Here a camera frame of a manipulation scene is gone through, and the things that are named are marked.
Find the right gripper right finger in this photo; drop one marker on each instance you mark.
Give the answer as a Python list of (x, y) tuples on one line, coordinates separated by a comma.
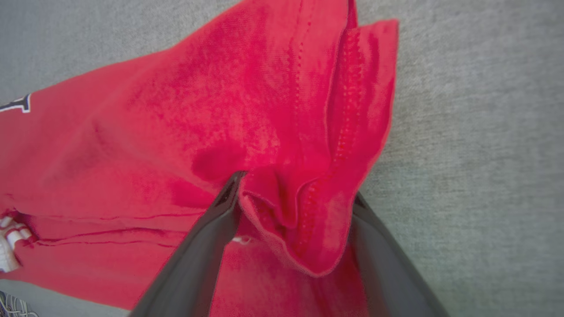
[(387, 273)]

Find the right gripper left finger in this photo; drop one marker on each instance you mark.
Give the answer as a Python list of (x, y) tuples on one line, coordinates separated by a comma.
[(198, 264)]

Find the red white basketball jersey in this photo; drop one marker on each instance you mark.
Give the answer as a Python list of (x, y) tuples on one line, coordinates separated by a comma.
[(220, 110)]

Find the grey fabric sofa cushion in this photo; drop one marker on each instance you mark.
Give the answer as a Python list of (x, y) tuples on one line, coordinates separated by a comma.
[(484, 132)]

